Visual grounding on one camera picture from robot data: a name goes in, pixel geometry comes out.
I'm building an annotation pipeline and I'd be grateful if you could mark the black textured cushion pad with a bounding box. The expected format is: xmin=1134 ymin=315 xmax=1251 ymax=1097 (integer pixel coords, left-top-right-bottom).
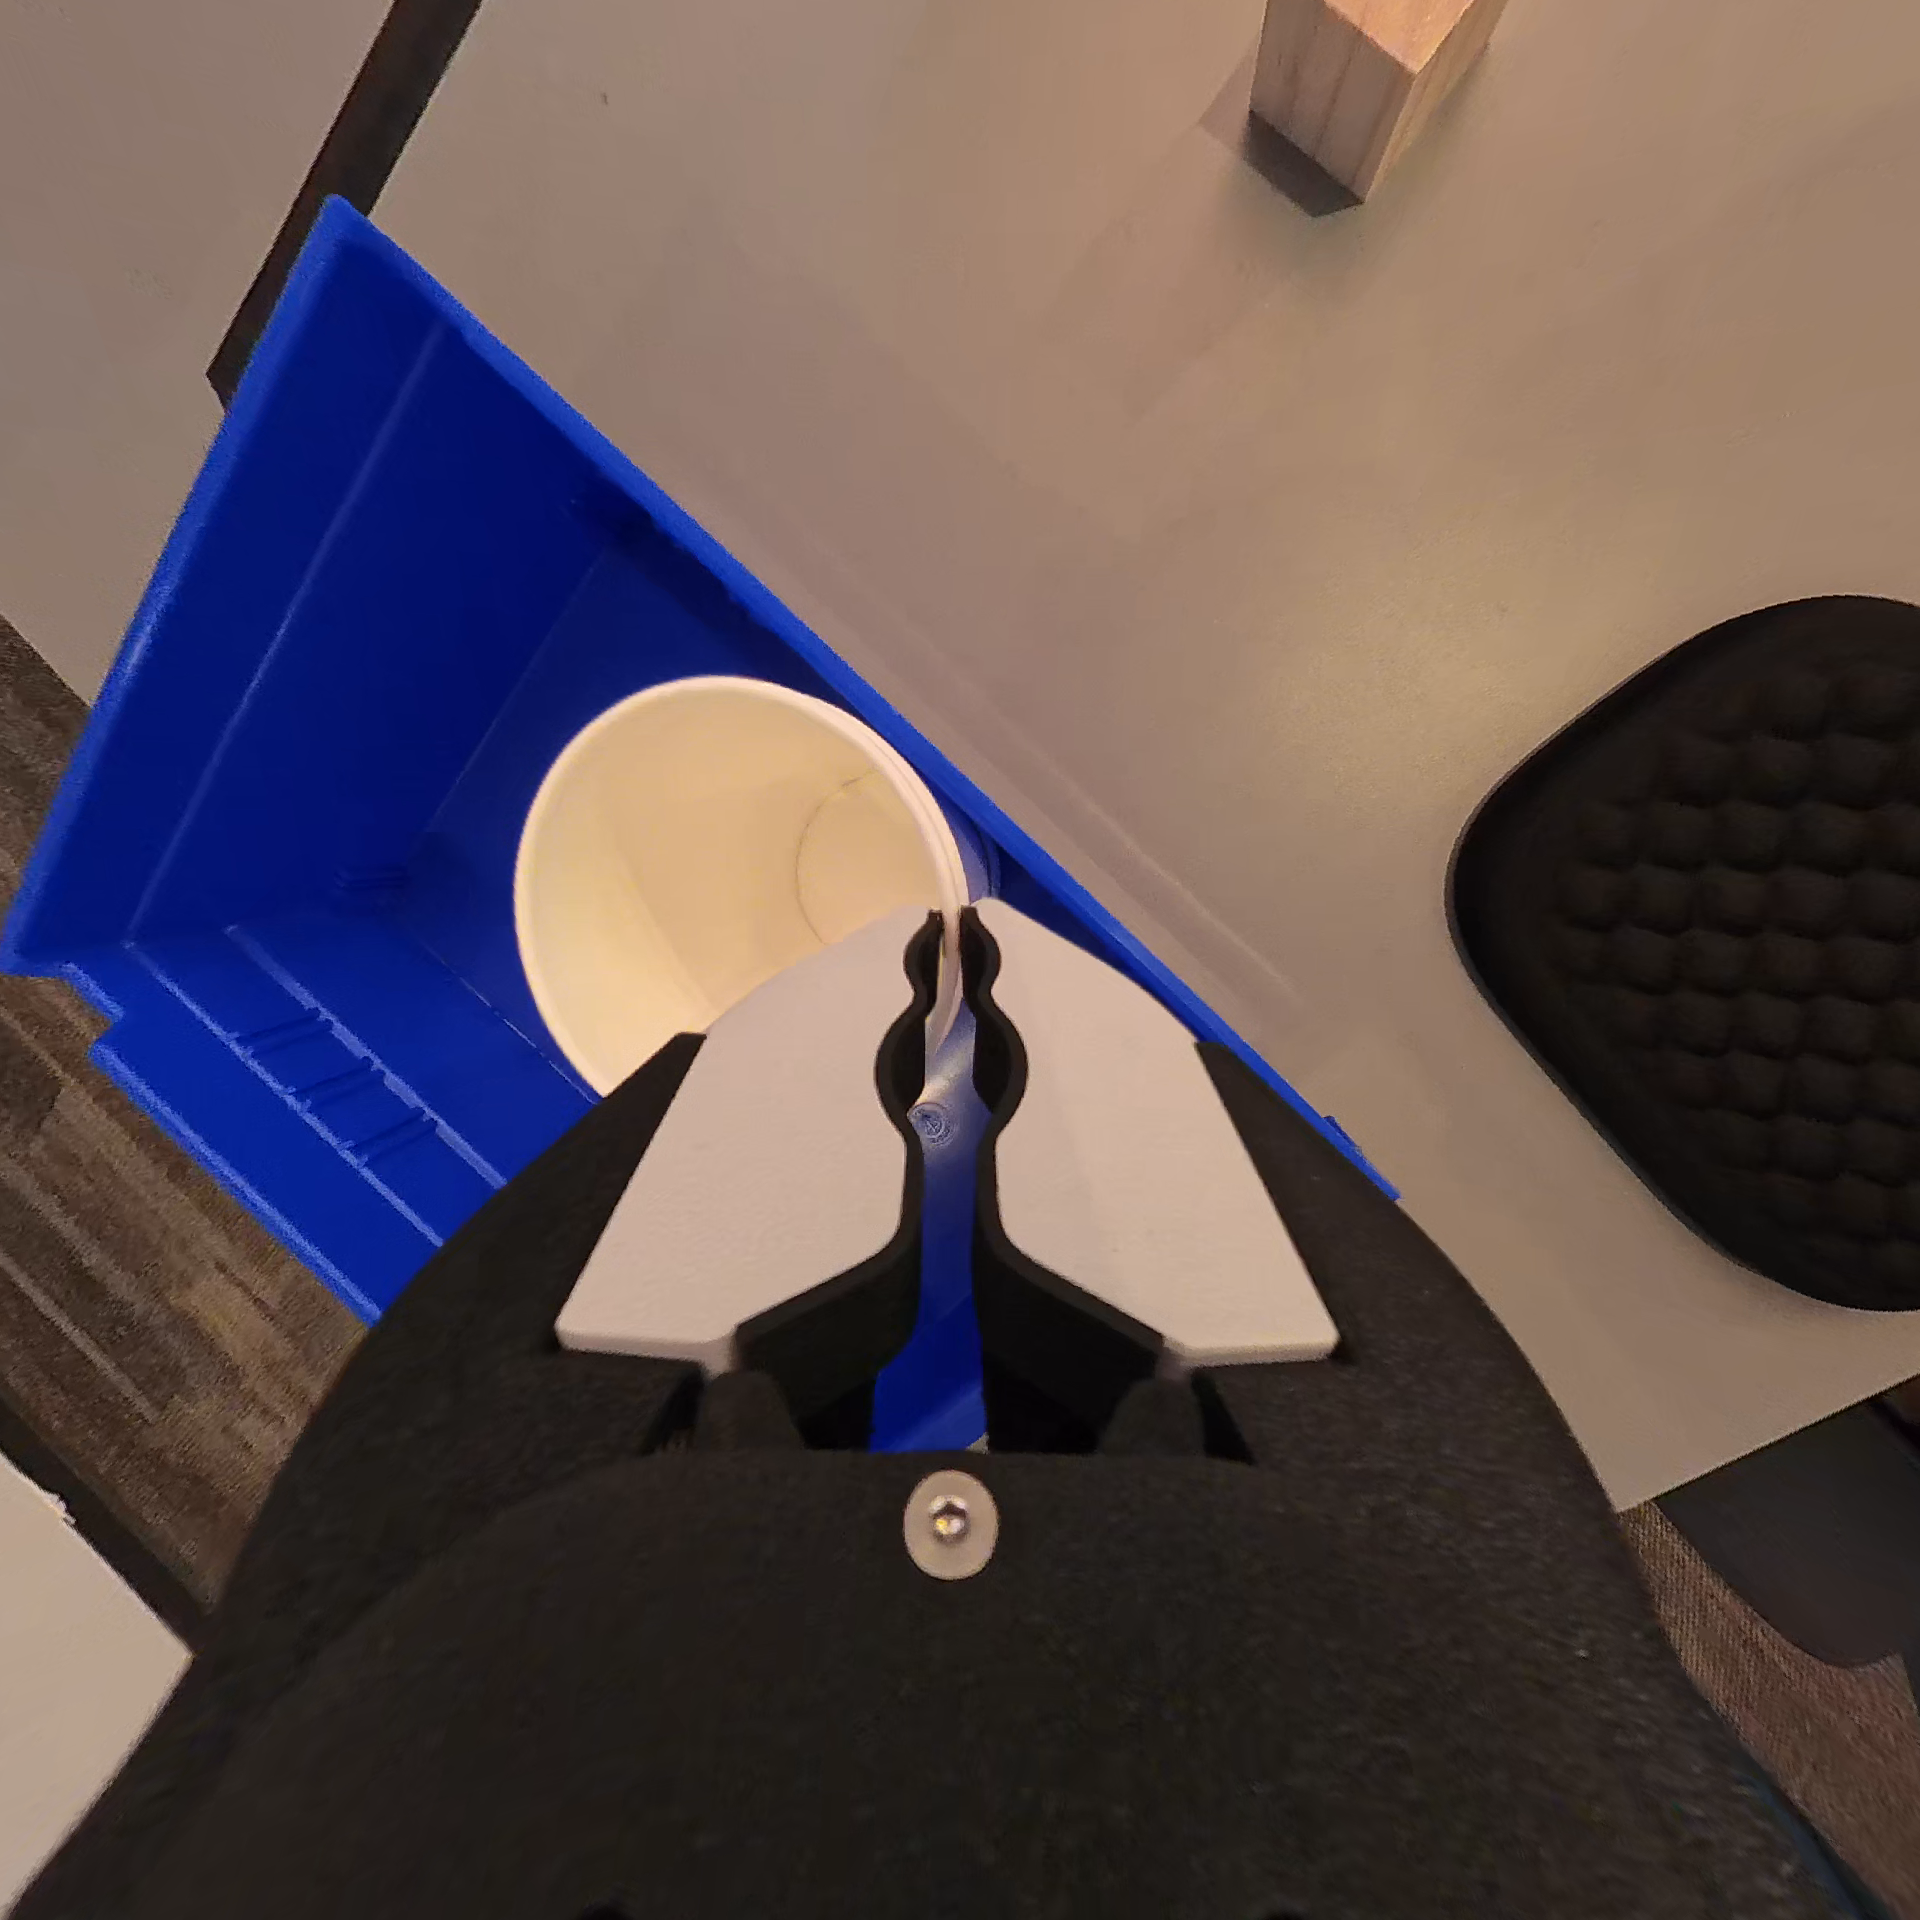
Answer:
xmin=1445 ymin=596 xmax=1920 ymax=1314

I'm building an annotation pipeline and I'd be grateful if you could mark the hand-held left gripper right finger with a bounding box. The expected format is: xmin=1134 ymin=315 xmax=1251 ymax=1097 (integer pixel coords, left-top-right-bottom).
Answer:
xmin=964 ymin=905 xmax=1337 ymax=1452

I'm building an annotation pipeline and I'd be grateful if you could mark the wooden cube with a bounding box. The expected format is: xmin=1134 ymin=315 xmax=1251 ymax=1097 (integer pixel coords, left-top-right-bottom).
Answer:
xmin=1251 ymin=0 xmax=1507 ymax=206

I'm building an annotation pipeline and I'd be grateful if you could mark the blue plastic bin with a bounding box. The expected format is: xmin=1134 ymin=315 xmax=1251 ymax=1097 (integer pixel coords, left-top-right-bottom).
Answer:
xmin=0 ymin=195 xmax=1405 ymax=1458

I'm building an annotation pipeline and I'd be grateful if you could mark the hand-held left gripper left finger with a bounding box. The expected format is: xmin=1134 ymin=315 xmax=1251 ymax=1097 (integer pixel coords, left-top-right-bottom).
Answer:
xmin=551 ymin=905 xmax=964 ymax=1452

